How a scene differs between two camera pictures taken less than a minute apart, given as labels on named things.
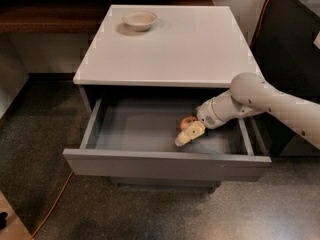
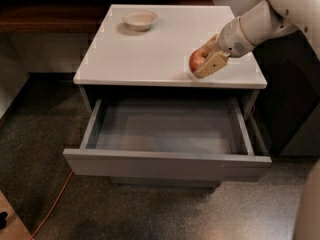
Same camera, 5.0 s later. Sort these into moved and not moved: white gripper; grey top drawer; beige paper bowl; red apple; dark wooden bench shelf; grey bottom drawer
Moved: white gripper; red apple
Not moved: dark wooden bench shelf; beige paper bowl; grey bottom drawer; grey top drawer
